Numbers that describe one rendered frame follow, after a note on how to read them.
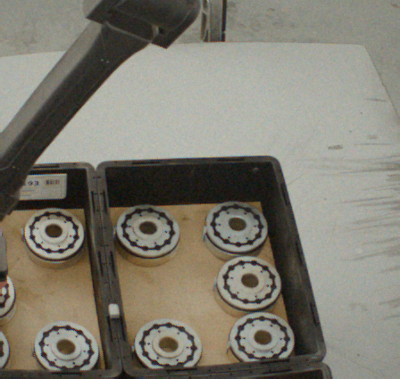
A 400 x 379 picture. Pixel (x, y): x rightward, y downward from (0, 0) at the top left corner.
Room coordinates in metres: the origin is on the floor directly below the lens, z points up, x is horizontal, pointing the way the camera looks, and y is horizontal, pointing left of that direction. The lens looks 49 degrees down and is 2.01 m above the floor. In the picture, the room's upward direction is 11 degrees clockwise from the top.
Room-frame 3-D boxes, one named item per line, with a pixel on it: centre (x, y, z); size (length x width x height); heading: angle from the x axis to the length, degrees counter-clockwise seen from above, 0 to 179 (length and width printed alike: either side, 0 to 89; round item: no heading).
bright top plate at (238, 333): (0.71, -0.14, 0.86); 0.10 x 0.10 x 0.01
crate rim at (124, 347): (0.80, -0.03, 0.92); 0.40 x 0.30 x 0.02; 17
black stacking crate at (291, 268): (0.80, -0.03, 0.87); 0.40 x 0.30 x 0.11; 17
